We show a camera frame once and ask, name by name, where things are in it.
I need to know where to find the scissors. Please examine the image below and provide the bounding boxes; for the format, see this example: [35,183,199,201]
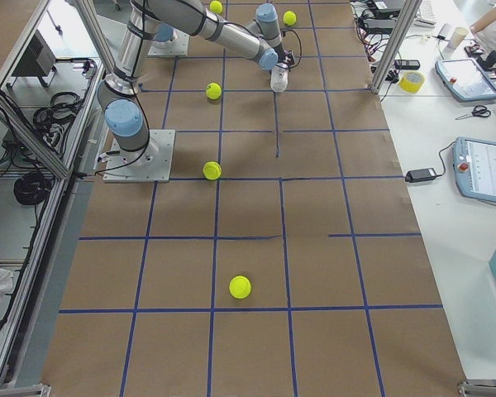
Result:
[455,105,492,120]

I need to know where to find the far teach pendant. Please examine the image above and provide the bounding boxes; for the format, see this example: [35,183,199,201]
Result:
[435,58,496,102]

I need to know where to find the tennis ball with Roland Garros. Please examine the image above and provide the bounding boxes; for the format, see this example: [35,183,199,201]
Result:
[203,161,222,180]

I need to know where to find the tennis ball with Wilson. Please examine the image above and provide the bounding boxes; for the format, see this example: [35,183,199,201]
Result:
[205,82,222,100]

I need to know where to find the black power brick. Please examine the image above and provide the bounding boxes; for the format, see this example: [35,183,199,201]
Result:
[404,167,437,184]

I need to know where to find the aluminium frame post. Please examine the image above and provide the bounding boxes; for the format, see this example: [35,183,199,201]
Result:
[369,0,422,94]

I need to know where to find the tennis ball upper left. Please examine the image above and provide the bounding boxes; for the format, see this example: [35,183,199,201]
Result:
[283,10,297,26]

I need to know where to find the teach pendant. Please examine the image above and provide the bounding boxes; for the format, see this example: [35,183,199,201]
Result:
[452,137,496,203]
[435,58,496,102]

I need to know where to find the near teach pendant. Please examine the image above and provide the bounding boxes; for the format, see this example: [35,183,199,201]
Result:
[452,137,496,203]

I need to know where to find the tennis ball lower left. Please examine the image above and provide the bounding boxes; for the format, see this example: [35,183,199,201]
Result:
[228,275,252,299]

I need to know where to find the yellow tape roll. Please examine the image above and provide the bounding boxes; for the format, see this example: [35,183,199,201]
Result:
[399,70,425,93]

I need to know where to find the paper cup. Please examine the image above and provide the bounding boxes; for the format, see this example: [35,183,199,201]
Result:
[447,26,470,50]

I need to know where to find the white tennis ball can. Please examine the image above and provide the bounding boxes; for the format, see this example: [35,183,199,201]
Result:
[270,65,289,93]

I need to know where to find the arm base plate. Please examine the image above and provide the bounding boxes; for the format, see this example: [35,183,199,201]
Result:
[148,29,189,58]
[103,129,175,183]

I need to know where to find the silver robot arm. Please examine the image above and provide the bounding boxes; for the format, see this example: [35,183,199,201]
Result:
[98,1,287,167]

